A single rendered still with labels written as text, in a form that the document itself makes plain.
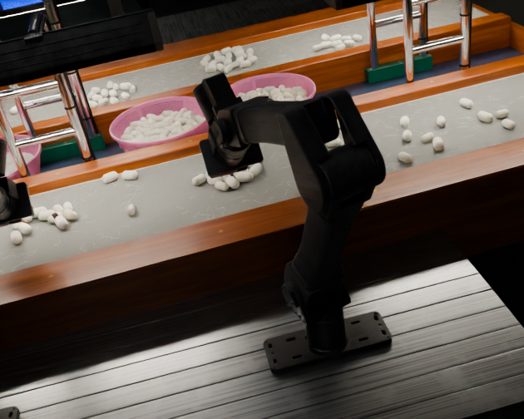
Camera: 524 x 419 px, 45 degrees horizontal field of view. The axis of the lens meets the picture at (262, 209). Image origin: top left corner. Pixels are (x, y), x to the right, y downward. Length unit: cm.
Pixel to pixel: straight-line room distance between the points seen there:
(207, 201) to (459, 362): 60
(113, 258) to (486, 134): 82
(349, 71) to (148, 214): 83
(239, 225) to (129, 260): 21
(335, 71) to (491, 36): 49
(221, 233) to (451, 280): 42
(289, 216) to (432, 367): 38
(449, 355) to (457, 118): 66
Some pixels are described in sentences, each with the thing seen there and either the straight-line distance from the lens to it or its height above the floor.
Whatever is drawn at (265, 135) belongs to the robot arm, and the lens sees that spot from 87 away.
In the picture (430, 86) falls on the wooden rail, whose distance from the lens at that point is 164.
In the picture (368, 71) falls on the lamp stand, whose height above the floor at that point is 71.
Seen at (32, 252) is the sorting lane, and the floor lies 74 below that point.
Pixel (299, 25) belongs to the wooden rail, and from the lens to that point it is 220.
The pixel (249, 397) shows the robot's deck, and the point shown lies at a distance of 101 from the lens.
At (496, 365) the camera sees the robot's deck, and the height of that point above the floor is 67.
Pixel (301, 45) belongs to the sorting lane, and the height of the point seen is 74.
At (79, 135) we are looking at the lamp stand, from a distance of 154.
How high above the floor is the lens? 143
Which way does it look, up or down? 33 degrees down
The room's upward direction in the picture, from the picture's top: 10 degrees counter-clockwise
